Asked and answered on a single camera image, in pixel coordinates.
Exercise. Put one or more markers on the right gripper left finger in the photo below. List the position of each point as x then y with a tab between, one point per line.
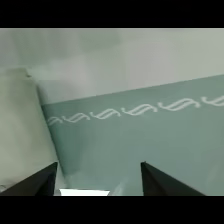
38	185

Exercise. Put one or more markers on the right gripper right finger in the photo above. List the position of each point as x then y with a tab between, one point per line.
163	183

